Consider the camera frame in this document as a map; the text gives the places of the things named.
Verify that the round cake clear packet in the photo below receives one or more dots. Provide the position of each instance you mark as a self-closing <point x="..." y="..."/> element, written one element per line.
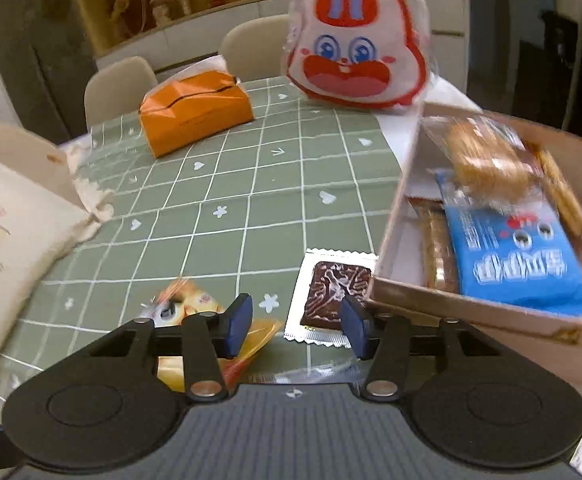
<point x="481" y="160"/>

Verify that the black floor appliance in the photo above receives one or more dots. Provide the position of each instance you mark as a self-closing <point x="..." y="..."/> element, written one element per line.
<point x="541" y="85"/>

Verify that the small pale cup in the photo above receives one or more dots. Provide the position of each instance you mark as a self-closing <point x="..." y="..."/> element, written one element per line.
<point x="186" y="5"/>

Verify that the small white figurine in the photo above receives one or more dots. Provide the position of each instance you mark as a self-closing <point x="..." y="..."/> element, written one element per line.
<point x="161" y="10"/>

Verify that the large doll figurine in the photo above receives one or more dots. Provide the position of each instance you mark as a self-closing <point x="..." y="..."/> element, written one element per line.
<point x="131" y="10"/>

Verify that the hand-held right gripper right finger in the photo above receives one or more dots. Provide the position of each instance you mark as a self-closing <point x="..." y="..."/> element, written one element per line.
<point x="353" y="327"/>

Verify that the pink cardboard box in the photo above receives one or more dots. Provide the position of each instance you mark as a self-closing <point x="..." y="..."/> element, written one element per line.
<point x="471" y="310"/>

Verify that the long clear biscuit packet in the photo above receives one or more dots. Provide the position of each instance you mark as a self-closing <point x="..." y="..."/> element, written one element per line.
<point x="563" y="195"/>

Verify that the beige dining chair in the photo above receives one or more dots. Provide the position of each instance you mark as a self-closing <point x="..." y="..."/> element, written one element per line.
<point x="116" y="85"/>
<point x="256" y="45"/>

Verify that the yellow cartoon snack packet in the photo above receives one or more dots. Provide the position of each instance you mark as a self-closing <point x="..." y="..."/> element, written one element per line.
<point x="173" y="305"/>

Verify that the clear wrapper packet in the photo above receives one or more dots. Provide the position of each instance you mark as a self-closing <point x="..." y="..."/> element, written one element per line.
<point x="316" y="372"/>

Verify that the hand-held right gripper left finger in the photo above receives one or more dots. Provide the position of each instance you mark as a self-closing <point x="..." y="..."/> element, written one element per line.
<point x="238" y="325"/>

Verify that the chocolate brownie packet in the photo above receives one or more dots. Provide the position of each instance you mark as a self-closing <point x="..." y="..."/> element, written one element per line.
<point x="326" y="285"/>

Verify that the small brown wafer packet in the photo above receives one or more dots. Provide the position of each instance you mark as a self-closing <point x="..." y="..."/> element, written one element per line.
<point x="438" y="250"/>

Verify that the orange tissue box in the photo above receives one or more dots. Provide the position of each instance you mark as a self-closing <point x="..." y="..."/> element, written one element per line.
<point x="196" y="115"/>

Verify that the blue snack packet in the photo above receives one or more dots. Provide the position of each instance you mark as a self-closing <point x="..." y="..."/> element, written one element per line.
<point x="511" y="270"/>

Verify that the cream printed tote bag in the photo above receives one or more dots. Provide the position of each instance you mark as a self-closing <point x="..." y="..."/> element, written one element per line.
<point x="16" y="220"/>

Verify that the green checked tablecloth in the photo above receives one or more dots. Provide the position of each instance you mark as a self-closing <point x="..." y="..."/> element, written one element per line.
<point x="211" y="240"/>

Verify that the dark glass cabinet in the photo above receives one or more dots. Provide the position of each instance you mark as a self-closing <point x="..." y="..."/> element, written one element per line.
<point x="36" y="35"/>

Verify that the red white rabbit bag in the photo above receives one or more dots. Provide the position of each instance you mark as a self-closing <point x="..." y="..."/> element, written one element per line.
<point x="356" y="50"/>

